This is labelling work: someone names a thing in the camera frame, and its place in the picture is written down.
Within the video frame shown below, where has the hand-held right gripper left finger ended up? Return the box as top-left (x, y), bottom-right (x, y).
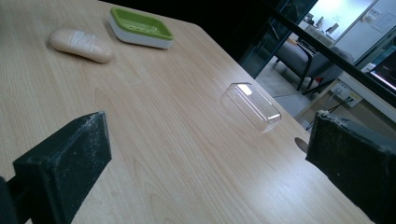
top-left (12, 110), bottom-right (113, 224)

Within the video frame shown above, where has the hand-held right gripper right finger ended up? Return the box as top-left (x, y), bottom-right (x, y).
top-left (305, 110), bottom-right (396, 224)

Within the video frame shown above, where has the white power strip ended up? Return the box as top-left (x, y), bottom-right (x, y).
top-left (330, 81), bottom-right (364, 108)

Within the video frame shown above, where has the dark monitor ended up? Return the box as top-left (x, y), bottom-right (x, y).
top-left (368, 50), bottom-right (396, 91)

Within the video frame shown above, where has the black metal bar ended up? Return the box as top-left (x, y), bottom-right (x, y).
top-left (267, 4), bottom-right (396, 108)

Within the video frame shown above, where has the grey armchair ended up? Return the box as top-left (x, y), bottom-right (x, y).
top-left (273, 37), bottom-right (356, 96)

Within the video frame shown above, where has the clear plastic soap dish lid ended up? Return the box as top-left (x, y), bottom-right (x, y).
top-left (219, 81), bottom-right (283, 133)

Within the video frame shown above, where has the beige soap bar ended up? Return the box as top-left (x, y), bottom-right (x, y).
top-left (48, 27), bottom-right (114, 64)

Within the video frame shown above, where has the green and white soap dish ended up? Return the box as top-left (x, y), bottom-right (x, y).
top-left (107, 6), bottom-right (175, 50)

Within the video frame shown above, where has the black cable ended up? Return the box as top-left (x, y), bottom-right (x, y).
top-left (304, 96), bottom-right (354, 132)

